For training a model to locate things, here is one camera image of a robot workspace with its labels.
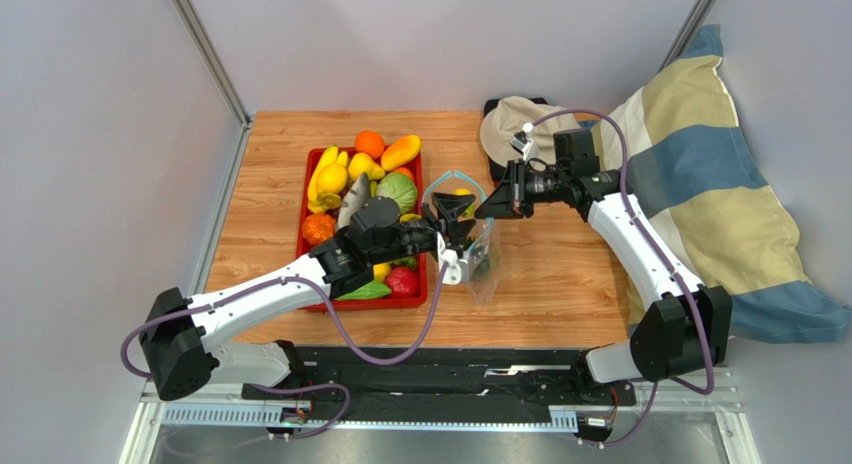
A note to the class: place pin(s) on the green toy cucumber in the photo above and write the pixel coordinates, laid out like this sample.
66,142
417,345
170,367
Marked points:
370,291

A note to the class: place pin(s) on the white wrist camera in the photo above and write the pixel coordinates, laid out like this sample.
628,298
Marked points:
522,141
454,268

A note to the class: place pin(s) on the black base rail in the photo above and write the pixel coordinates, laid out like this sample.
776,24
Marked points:
450,386

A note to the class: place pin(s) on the red plastic tray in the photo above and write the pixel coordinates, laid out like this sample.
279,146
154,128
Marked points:
388,302

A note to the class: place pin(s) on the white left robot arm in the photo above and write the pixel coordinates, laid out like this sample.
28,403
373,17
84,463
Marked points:
186,340

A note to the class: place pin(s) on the striped pillow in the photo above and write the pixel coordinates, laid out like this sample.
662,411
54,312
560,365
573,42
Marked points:
696,180

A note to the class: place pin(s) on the orange toy mango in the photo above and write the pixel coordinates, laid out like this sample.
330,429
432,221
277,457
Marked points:
401,152

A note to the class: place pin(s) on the orange toy pumpkin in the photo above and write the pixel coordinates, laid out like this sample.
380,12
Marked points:
317,228

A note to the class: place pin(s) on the red toy strawberry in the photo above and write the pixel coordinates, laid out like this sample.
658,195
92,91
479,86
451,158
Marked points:
403,283

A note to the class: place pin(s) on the grey toy fish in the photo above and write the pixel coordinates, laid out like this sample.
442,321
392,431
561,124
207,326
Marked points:
354,200

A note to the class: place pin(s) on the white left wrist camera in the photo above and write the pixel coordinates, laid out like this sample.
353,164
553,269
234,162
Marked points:
454,268

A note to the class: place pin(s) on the yellow toy banana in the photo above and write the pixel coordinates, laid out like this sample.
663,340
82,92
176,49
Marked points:
328,156

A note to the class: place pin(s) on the clear zip top bag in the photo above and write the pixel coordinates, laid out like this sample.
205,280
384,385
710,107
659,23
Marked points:
482,246

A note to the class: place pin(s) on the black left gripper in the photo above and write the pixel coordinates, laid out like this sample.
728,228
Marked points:
447,208

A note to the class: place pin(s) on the orange toy orange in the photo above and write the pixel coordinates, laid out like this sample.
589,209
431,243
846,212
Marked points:
370,143

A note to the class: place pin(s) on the green toy cabbage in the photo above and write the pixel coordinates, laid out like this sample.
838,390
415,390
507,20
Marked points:
401,189

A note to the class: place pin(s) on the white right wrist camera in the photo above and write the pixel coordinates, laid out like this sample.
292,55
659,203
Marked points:
522,141

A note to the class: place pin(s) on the beige bucket hat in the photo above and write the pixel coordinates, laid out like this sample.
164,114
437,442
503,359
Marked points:
543,133

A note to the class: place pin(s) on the yellow toy pear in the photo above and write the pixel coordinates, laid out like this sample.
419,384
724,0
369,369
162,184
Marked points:
363,164

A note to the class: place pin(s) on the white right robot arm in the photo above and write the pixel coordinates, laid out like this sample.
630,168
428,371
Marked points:
685,325

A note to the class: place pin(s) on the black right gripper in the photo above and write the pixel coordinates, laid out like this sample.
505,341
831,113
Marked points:
516,191

